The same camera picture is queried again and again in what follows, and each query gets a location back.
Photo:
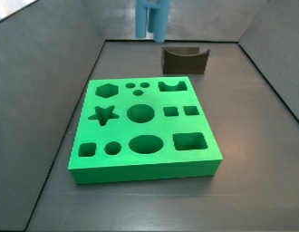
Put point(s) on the blue three prong object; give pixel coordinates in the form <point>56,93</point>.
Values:
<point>152,18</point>

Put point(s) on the green foam shape board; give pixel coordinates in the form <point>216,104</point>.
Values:
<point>143,130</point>

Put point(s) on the black curved fixture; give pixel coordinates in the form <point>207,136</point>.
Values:
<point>184,60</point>

